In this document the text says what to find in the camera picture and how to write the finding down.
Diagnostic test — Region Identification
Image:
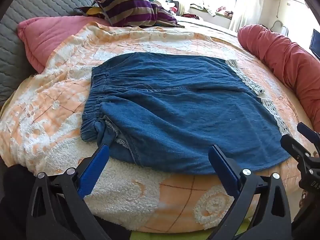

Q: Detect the red rolled duvet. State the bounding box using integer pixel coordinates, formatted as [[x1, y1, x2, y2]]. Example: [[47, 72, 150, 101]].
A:
[[237, 24, 320, 132]]

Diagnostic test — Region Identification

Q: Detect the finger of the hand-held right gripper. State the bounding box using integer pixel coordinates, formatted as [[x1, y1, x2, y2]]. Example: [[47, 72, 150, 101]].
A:
[[297, 122, 320, 143], [280, 134, 312, 162]]

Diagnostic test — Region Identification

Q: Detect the pile of clothes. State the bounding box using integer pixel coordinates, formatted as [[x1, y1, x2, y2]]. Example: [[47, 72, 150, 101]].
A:
[[135, 0, 234, 20]]

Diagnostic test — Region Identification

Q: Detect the green cloth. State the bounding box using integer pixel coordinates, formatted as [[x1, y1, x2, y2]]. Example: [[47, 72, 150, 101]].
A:
[[129, 216, 253, 240]]

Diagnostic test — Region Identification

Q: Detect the purple striped pillow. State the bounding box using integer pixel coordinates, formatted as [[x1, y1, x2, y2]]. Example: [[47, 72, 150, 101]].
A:
[[75, 0, 185, 28]]

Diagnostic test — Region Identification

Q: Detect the pink pillow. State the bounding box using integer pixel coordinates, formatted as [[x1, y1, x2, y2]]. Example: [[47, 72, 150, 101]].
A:
[[17, 16, 112, 73]]

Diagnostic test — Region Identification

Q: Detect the grey quilted headboard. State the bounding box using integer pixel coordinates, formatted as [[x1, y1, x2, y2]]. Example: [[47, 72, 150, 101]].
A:
[[0, 0, 137, 108]]

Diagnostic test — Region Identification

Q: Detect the orange white bear blanket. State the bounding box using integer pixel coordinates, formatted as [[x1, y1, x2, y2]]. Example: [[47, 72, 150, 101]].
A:
[[0, 21, 313, 233]]

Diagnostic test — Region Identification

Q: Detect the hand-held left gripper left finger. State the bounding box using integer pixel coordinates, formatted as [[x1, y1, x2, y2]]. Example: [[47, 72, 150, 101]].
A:
[[26, 144, 111, 240]]

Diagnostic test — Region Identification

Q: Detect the white curtain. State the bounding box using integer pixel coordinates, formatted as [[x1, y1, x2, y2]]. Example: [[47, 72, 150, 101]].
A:
[[229, 0, 263, 33]]

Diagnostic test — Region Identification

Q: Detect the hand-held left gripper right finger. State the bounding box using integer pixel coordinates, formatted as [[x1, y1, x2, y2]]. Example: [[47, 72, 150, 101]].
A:
[[208, 144, 293, 240]]

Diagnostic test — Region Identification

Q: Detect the dark screen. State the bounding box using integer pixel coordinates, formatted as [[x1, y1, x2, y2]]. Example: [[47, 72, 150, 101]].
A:
[[309, 29, 320, 55]]

